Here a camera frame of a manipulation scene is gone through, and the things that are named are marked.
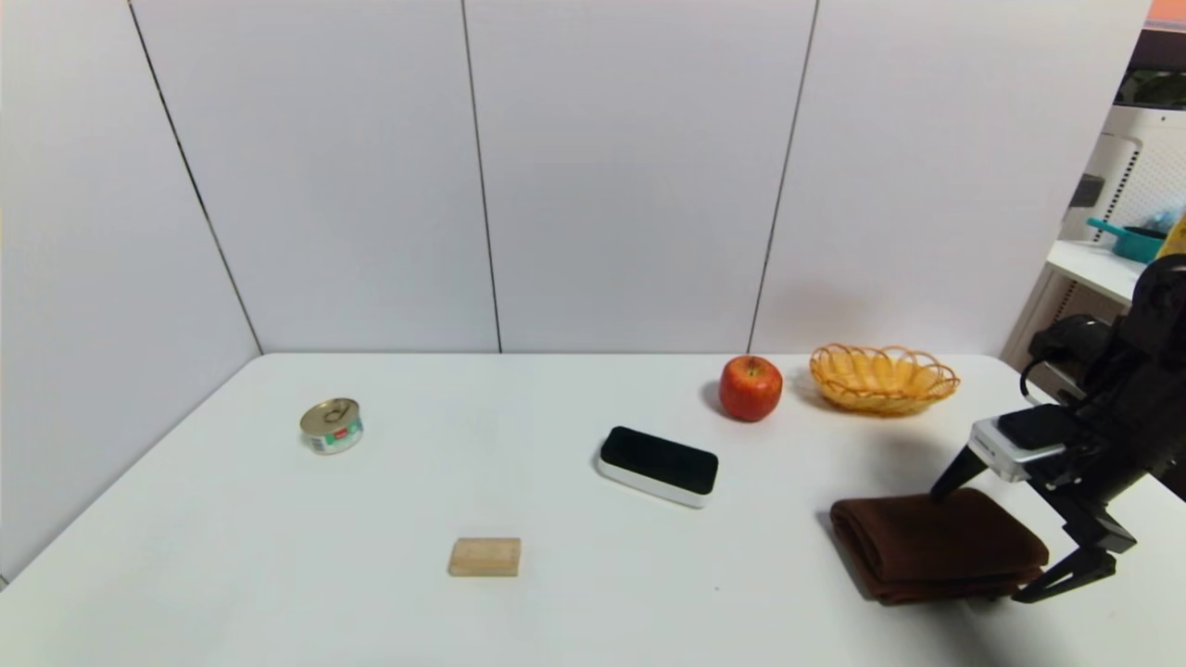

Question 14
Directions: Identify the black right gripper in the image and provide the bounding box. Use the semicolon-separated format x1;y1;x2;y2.
928;443;1155;604

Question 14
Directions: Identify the brown towel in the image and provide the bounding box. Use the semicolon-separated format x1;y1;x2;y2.
828;488;1051;607

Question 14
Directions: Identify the yellow woven basket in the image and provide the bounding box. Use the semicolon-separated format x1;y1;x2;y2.
809;343;961;417

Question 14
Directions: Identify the white side table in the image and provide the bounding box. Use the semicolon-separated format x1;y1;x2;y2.
1001;240;1150;371

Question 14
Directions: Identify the red apple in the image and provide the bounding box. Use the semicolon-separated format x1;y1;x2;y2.
718;355;785;423

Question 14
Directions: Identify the black and white eraser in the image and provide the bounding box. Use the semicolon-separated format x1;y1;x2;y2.
596;426;720;510

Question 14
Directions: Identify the white pegboard panel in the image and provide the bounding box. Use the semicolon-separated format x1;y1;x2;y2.
1060;104;1186;244

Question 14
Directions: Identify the small wooden block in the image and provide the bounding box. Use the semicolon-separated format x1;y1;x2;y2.
448;536;523;578

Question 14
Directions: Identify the small metal tin can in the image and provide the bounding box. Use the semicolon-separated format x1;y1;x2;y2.
298;397;364;456

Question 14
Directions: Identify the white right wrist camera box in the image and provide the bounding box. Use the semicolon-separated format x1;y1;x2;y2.
969;404;1083;484

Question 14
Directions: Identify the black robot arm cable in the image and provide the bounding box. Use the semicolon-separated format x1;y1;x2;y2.
1019;356;1066;409

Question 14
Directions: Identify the teal pot with handle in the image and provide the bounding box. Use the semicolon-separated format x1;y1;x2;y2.
1085;217;1167;265

